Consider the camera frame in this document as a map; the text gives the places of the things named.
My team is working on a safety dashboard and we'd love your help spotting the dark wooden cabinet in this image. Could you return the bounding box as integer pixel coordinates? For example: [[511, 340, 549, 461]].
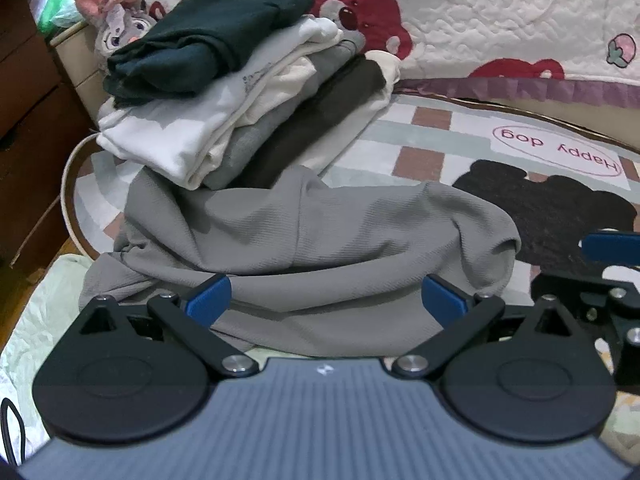
[[0, 0, 96, 266]]

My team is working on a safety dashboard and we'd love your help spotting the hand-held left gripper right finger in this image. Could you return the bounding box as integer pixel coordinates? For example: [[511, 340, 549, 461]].
[[392, 274, 576, 380]]

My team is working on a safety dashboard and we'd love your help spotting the grey shirt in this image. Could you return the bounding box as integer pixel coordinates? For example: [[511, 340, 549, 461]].
[[80, 165, 521, 361]]

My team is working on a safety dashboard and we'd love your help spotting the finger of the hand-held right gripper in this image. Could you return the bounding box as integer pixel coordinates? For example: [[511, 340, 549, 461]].
[[580, 231, 640, 264], [531, 269, 640, 361]]

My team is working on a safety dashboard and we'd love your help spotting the green plastic bag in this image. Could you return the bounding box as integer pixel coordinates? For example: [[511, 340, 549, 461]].
[[37, 0, 81, 28]]

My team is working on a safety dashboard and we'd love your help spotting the bear print quilt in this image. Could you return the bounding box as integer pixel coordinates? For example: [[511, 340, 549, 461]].
[[125, 0, 640, 113]]

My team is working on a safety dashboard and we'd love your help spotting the grey folded garment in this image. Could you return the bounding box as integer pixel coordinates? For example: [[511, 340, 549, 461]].
[[205, 40, 358, 191]]

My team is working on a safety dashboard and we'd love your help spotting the off-white folded garment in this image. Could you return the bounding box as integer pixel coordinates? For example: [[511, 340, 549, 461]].
[[295, 50, 403, 176]]

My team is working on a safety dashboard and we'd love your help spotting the grey plush rabbit toy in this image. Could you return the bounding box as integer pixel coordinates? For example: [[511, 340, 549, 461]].
[[75, 0, 166, 73]]

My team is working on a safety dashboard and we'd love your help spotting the black cable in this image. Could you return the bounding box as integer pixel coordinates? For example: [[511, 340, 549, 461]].
[[0, 397, 26, 466]]

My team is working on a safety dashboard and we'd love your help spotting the light green blanket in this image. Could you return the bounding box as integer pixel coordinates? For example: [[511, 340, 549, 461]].
[[0, 254, 281, 466]]

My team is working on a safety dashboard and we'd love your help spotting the stack of folded clothes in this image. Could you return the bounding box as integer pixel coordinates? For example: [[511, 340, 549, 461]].
[[235, 55, 388, 191], [102, 0, 316, 108], [96, 16, 346, 188]]

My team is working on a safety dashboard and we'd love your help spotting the beige nightstand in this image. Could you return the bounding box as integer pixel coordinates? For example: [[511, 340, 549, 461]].
[[50, 22, 113, 126]]

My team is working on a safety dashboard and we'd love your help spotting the cream folded garment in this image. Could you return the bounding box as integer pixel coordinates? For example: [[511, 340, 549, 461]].
[[187, 55, 318, 191]]

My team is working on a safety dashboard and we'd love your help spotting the beige bed base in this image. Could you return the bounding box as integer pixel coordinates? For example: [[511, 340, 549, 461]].
[[400, 91, 640, 133]]

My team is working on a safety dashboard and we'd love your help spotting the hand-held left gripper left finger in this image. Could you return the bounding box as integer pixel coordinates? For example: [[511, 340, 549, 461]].
[[75, 274, 261, 378]]

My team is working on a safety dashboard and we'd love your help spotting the checked bear print mat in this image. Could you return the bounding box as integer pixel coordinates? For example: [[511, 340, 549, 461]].
[[60, 77, 640, 391]]

